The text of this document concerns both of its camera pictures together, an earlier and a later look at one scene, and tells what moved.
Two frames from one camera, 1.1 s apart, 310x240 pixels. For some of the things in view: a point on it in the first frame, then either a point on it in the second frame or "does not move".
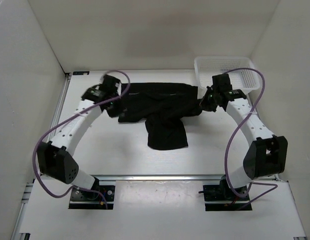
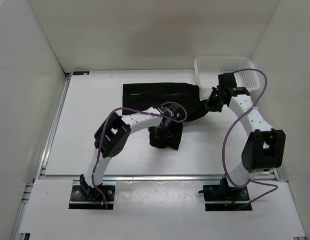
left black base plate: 78,194 does not move
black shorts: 161,106 does not move
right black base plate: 222,193 does not move
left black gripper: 119,112 to 164,135
